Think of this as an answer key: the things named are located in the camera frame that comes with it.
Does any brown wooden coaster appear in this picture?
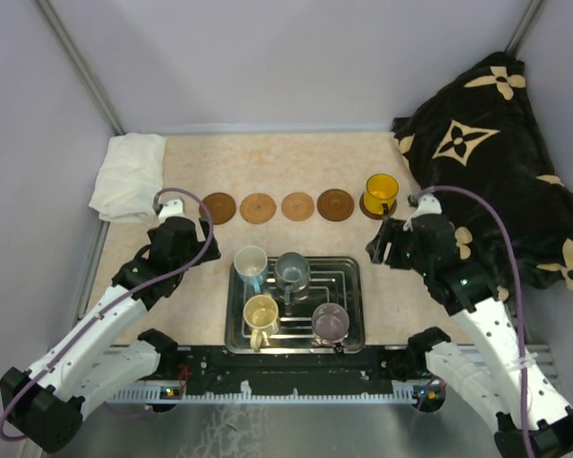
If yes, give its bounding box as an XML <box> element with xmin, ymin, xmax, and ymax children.
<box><xmin>202</xmin><ymin>192</ymin><xmax>237</xmax><ymax>225</ymax></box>
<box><xmin>316</xmin><ymin>188</ymin><xmax>354</xmax><ymax>222</ymax></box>
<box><xmin>240</xmin><ymin>193</ymin><xmax>276</xmax><ymax>224</ymax></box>
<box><xmin>359</xmin><ymin>193</ymin><xmax>397</xmax><ymax>220</ymax></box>

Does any yellow glass mug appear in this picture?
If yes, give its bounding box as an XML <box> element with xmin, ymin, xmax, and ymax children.
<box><xmin>364</xmin><ymin>174</ymin><xmax>399</xmax><ymax>215</ymax></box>

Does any white and blue mug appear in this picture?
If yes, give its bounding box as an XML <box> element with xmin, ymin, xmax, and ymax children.
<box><xmin>233</xmin><ymin>245</ymin><xmax>268</xmax><ymax>295</ymax></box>

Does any grey metal mug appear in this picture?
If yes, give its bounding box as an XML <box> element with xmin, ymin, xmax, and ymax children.
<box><xmin>274</xmin><ymin>252</ymin><xmax>310</xmax><ymax>305</ymax></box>

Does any purple mug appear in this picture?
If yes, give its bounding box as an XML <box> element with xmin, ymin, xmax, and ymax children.
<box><xmin>311</xmin><ymin>302</ymin><xmax>350</xmax><ymax>347</ymax></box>

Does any woven rattan coaster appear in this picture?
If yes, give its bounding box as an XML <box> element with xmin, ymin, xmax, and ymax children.
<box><xmin>281</xmin><ymin>192</ymin><xmax>315</xmax><ymax>222</ymax></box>

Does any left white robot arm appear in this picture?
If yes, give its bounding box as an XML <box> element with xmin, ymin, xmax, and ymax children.
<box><xmin>0</xmin><ymin>198</ymin><xmax>221</xmax><ymax>453</ymax></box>

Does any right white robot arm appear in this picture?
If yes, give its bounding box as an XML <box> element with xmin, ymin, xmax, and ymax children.
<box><xmin>366</xmin><ymin>187</ymin><xmax>573</xmax><ymax>457</ymax></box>

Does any white folded cloth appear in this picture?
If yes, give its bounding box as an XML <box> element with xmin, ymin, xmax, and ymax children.
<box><xmin>89</xmin><ymin>133</ymin><xmax>167</xmax><ymax>224</ymax></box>

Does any metal tray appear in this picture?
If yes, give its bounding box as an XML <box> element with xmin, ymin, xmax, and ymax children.
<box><xmin>224</xmin><ymin>256</ymin><xmax>365</xmax><ymax>354</ymax></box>

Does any cream mug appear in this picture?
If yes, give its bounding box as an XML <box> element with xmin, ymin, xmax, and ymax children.
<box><xmin>243</xmin><ymin>295</ymin><xmax>280</xmax><ymax>351</ymax></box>

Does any black floral blanket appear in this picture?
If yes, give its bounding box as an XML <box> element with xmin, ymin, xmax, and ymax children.
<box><xmin>391</xmin><ymin>52</ymin><xmax>573</xmax><ymax>291</ymax></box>

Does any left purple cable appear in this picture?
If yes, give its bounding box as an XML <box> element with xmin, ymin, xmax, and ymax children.
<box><xmin>0</xmin><ymin>187</ymin><xmax>215</xmax><ymax>443</ymax></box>

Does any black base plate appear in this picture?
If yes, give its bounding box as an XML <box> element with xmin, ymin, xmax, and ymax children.
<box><xmin>149</xmin><ymin>345</ymin><xmax>430</xmax><ymax>381</ymax></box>

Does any aluminium frame rail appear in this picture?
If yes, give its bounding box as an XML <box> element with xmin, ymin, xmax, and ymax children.
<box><xmin>37</xmin><ymin>345</ymin><xmax>561</xmax><ymax>406</ymax></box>

